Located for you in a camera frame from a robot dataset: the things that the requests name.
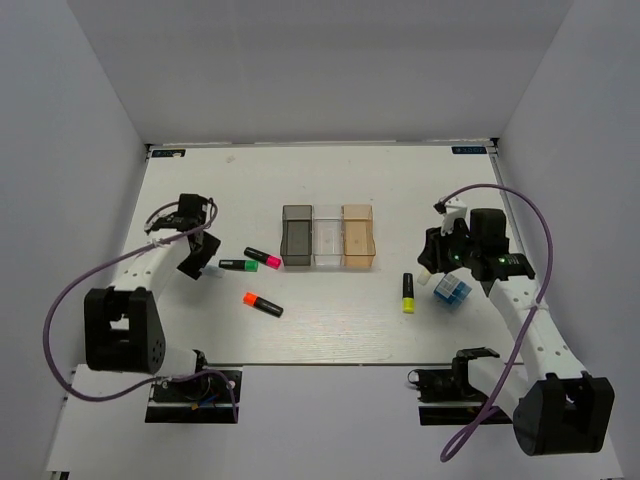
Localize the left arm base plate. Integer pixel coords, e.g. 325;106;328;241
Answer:
145;368;243;425

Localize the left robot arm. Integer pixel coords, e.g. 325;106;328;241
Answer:
84;194;221;399

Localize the green highlighter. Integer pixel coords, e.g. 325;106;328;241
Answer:
218;259;259;272

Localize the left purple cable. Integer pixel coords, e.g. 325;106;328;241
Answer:
43;197;240;423

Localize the blue pin box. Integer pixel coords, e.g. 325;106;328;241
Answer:
433;273;472;309

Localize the corner label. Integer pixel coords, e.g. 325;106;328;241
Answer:
151;149;186;158
451;145;487;155

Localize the pink highlighter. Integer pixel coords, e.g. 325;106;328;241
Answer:
244;247;282;270

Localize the yellow eraser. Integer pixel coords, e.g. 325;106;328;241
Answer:
417;269;432;286

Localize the grey transparent container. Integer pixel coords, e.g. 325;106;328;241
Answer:
280;205;313;268

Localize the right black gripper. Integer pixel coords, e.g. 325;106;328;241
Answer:
417;220;480;274

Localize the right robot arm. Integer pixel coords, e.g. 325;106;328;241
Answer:
415;203;614;456

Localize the orange transparent container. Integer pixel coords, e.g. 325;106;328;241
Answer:
342;204;376;269

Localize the yellow highlighter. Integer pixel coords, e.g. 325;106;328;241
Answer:
402;272;415;314

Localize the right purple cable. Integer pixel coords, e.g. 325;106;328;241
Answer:
433;183;555;463

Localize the orange highlighter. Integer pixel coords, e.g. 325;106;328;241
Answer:
243;292;284;318

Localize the blue eraser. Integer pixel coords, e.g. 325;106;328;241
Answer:
201;265;225;278

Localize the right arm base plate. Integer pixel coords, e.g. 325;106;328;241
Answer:
407;369;486;426

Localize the clear transparent container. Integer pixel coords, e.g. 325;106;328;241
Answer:
313;205;344;269

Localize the left corner label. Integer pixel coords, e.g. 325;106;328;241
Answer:
151;149;186;158

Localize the right corner label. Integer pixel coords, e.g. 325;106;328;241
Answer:
451;145;487;155

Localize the purple cable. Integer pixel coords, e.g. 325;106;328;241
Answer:
43;197;240;423
433;183;555;463

